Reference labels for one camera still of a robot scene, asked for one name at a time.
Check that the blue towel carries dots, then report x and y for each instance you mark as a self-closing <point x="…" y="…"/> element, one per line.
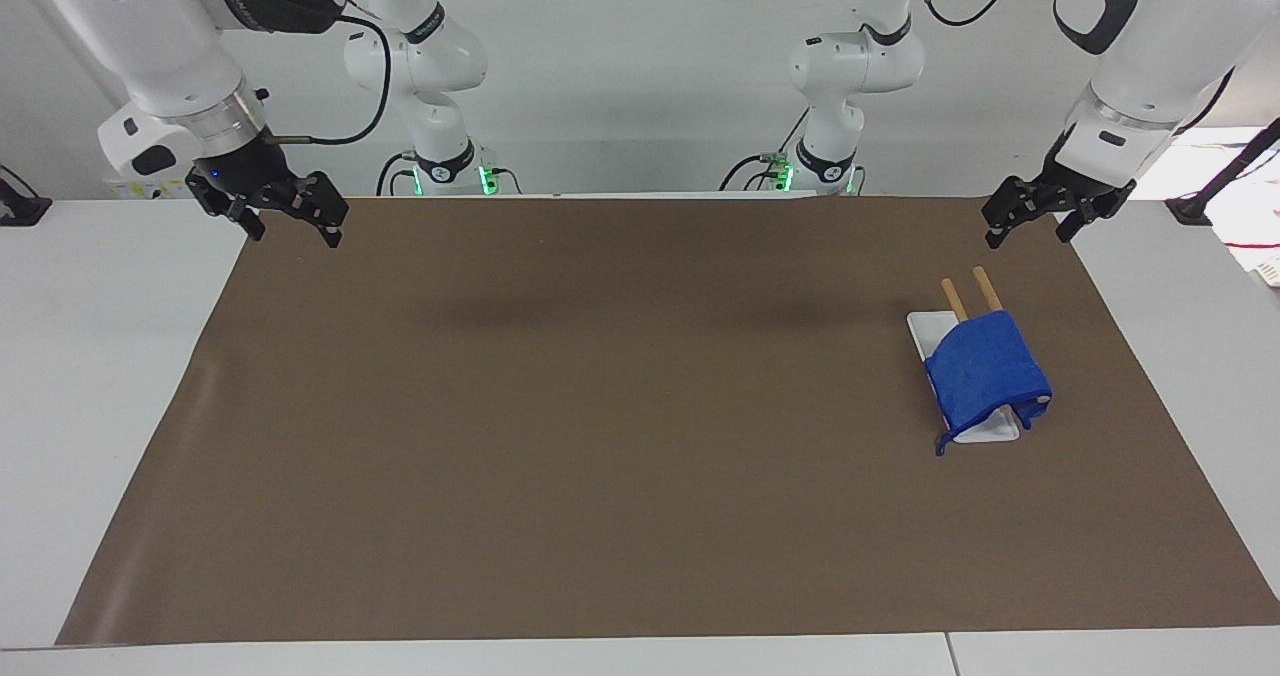
<point x="985" y="366"/>

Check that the wooden rack rod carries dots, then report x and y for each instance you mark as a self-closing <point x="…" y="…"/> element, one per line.
<point x="987" y="288"/>
<point x="953" y="298"/>

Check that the black stand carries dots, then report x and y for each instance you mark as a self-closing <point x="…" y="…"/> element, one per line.
<point x="1225" y="174"/>
<point x="18" y="204"/>

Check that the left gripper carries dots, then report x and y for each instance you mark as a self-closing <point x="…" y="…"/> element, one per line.
<point x="1062" y="192"/>

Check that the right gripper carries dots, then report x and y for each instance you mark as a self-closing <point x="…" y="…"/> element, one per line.
<point x="245" y="168"/>

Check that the white rack base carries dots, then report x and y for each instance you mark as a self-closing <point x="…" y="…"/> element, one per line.
<point x="925" y="334"/>

